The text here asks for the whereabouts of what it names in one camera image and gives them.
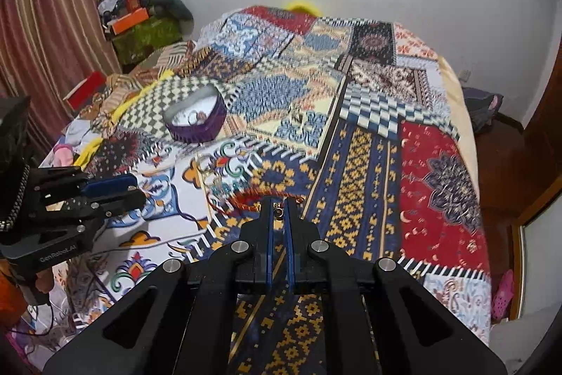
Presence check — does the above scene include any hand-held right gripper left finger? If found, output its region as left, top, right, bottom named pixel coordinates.
left=41, top=196, right=276, bottom=375

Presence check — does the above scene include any red box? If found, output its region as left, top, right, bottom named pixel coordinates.
left=64, top=70, right=108, bottom=109

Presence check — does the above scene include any pink slipper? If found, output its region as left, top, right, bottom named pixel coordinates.
left=491, top=269, right=516, bottom=321

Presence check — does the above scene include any wooden door frame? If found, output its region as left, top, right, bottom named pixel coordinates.
left=509, top=85, right=562, bottom=321

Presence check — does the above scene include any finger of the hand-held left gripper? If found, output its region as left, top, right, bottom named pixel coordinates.
left=27, top=188, right=147, bottom=236
left=30, top=166, right=139, bottom=201

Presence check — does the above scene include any red beaded necklace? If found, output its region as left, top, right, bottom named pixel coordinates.
left=210, top=187, right=306, bottom=223

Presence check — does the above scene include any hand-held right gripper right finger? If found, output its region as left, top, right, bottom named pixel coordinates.
left=283, top=198, right=507, bottom=375

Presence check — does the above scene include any orange box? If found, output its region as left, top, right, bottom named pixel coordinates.
left=109, top=7, right=149, bottom=37

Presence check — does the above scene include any purple round jewelry box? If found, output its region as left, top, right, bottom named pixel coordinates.
left=162, top=85, right=228, bottom=146

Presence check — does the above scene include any dark green bag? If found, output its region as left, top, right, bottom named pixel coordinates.
left=143, top=0, right=194, bottom=22

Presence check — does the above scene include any colourful patchwork blanket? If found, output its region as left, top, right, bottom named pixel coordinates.
left=9, top=5, right=493, bottom=375

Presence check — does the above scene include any striped curtain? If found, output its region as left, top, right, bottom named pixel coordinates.
left=0, top=0, right=123, bottom=138

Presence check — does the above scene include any green cloth-covered box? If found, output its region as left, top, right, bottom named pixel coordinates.
left=111, top=17, right=183, bottom=66

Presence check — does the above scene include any yellow round object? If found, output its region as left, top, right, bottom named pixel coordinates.
left=283, top=0, right=321, bottom=16

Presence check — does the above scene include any dark purple bag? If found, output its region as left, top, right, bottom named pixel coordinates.
left=463, top=87, right=504, bottom=134

